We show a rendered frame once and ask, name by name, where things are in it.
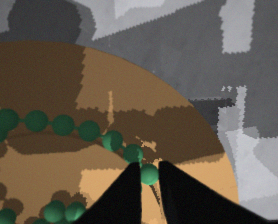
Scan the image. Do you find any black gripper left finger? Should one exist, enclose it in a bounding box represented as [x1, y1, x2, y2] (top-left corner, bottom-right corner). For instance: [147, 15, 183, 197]
[71, 162, 142, 224]

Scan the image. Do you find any round wooden bead board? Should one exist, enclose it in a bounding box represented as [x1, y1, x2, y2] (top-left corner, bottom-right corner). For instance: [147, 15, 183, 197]
[0, 40, 239, 224]

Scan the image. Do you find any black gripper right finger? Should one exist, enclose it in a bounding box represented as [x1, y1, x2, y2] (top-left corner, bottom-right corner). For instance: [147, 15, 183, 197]
[158, 161, 278, 224]

